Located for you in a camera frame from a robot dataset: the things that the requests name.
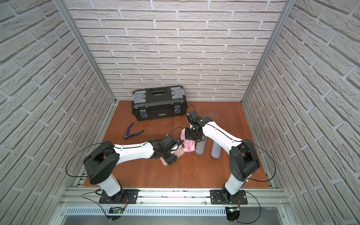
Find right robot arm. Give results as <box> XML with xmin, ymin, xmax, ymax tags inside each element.
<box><xmin>185</xmin><ymin>117</ymin><xmax>261</xmax><ymax>202</ymax></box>

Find pink microfibre cloth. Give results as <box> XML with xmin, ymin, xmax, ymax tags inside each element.
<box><xmin>180</xmin><ymin>128</ymin><xmax>196</xmax><ymax>152</ymax></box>

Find aluminium mounting rail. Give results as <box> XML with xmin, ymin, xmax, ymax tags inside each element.
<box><xmin>59</xmin><ymin>187</ymin><xmax>290</xmax><ymax>207</ymax></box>

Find blue handled pliers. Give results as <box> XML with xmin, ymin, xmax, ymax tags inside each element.
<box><xmin>122</xmin><ymin>122</ymin><xmax>144</xmax><ymax>140</ymax></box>

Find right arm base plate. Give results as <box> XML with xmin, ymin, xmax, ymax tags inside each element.
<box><xmin>210</xmin><ymin>189</ymin><xmax>248</xmax><ymax>205</ymax></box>

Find pink eyeglass case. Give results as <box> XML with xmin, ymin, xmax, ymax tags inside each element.
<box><xmin>160</xmin><ymin>147</ymin><xmax>185</xmax><ymax>166</ymax></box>

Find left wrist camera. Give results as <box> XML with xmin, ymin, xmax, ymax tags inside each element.
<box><xmin>176</xmin><ymin>139</ymin><xmax>182</xmax><ymax>147</ymax></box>

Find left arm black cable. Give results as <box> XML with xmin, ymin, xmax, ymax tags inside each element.
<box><xmin>65</xmin><ymin>142</ymin><xmax>107</xmax><ymax>178</ymax></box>

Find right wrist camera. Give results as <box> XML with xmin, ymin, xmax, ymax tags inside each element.
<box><xmin>186</xmin><ymin>110</ymin><xmax>202</xmax><ymax>129</ymax></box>

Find black plastic toolbox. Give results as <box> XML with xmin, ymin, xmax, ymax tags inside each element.
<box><xmin>131</xmin><ymin>85</ymin><xmax>188</xmax><ymax>121</ymax></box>

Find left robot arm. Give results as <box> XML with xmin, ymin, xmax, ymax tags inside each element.
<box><xmin>83</xmin><ymin>135</ymin><xmax>182</xmax><ymax>197</ymax></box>

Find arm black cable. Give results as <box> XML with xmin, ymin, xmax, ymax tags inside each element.
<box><xmin>65</xmin><ymin>142</ymin><xmax>107</xmax><ymax>178</ymax></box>
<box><xmin>247</xmin><ymin>140</ymin><xmax>277</xmax><ymax>182</ymax></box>

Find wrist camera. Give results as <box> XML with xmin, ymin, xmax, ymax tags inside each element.
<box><xmin>186</xmin><ymin>110</ymin><xmax>202</xmax><ymax>129</ymax></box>
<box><xmin>176</xmin><ymin>139</ymin><xmax>182</xmax><ymax>147</ymax></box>

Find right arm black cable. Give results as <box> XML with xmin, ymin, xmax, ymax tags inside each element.
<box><xmin>247</xmin><ymin>140</ymin><xmax>277</xmax><ymax>182</ymax></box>

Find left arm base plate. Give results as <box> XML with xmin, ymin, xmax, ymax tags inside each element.
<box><xmin>99</xmin><ymin>189</ymin><xmax>139</xmax><ymax>204</ymax></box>

